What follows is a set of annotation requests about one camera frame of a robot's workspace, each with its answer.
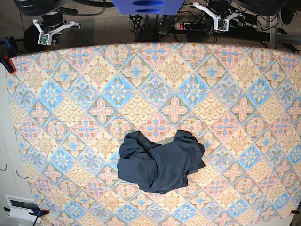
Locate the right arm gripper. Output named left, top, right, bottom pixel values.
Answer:
left=32, top=14, right=81, bottom=45

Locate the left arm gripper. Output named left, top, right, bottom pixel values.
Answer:
left=189, top=1, right=245, bottom=33

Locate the dark blue t-shirt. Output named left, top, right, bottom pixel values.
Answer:
left=117, top=130, right=205, bottom=194

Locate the black round stool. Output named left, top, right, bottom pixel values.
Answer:
left=23, top=25, right=47, bottom=53

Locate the white power strip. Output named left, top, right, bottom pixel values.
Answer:
left=174, top=22, right=210, bottom=32

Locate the patterned tablecloth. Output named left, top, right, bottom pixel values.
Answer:
left=6, top=43, right=301, bottom=226

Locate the white floor vent box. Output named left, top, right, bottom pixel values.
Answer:
left=5, top=194, right=39, bottom=222

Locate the blue clamp lower left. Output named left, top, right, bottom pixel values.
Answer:
left=4, top=207, right=49, bottom=226

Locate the orange clamp lower right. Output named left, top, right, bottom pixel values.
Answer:
left=291, top=210, right=300, bottom=214

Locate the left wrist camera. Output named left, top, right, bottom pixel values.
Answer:
left=217, top=18, right=229, bottom=32

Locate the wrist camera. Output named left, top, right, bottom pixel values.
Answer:
left=38, top=33, right=51, bottom=45
left=217, top=18, right=229, bottom=32

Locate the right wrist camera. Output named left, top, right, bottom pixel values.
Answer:
left=38, top=33, right=51, bottom=45

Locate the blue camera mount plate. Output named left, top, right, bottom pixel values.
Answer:
left=112, top=0, right=184, bottom=15

